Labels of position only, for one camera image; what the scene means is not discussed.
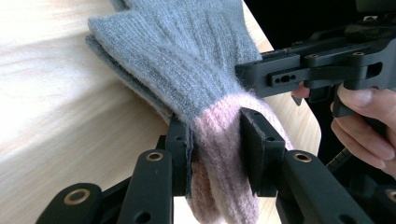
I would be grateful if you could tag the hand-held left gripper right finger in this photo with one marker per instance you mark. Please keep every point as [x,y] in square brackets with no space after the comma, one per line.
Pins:
[263,149]

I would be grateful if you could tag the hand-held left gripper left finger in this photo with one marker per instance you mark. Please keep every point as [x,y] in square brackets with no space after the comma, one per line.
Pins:
[179,149]

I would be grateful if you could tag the grey knit glove pink cuff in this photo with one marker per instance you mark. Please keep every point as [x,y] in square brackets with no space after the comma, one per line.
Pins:
[107,59]
[174,56]

